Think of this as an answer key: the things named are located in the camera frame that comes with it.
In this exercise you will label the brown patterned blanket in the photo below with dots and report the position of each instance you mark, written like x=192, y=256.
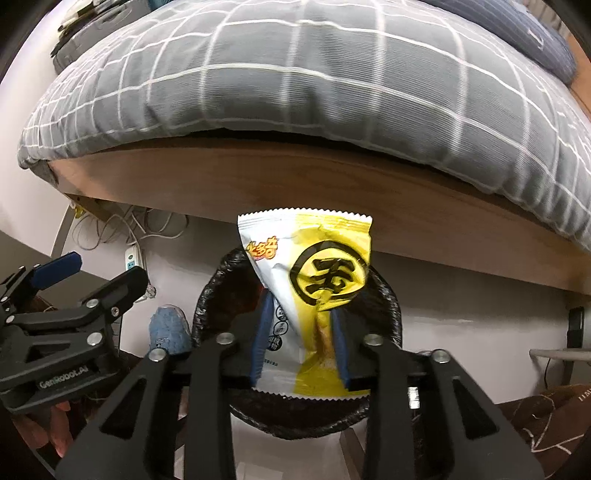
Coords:
x=545, y=415

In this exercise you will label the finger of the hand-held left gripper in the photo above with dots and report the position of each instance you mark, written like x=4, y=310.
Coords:
x=57, y=270
x=115, y=288

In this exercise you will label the black-lined trash bin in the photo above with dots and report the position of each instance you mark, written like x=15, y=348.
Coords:
x=295, y=422

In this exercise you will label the blue striped quilt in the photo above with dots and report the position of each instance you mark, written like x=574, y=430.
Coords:
x=531, y=37

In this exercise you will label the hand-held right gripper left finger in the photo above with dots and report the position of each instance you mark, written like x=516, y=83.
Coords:
x=263, y=341

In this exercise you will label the person's left hand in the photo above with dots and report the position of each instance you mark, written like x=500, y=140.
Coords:
x=57, y=434

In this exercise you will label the blue fuzzy slipper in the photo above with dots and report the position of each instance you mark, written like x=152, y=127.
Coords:
x=168, y=327

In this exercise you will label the grey suitcase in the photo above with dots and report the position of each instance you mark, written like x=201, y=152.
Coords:
x=78, y=46

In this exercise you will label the wooden bed frame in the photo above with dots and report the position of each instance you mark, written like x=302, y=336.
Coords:
x=415, y=207

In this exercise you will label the grey checked bedsheet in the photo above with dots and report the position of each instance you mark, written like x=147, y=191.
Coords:
x=300, y=83

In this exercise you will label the white power strip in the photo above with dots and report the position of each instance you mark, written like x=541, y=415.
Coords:
x=131, y=263

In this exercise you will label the yellow snack wrapper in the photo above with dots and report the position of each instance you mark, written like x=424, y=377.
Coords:
x=323, y=277

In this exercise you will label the grey metal furniture leg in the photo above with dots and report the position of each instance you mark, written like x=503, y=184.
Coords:
x=558, y=354
x=62, y=230

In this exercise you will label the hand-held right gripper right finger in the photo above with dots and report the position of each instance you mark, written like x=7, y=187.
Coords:
x=341, y=360

